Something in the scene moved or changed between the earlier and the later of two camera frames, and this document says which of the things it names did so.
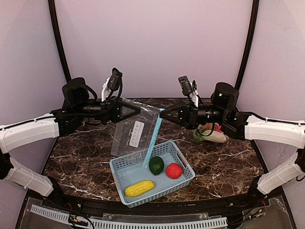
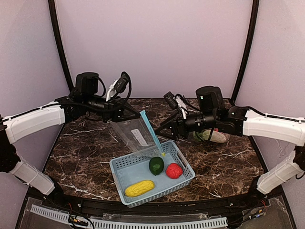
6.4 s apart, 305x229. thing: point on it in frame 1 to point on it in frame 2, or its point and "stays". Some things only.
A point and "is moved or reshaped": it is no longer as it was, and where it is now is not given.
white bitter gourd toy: (216, 136) stays
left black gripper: (115, 110) stays
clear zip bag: (136, 135) is moved or reshaped
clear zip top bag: (210, 132) stays
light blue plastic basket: (167, 170) stays
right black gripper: (186, 114) to (177, 129)
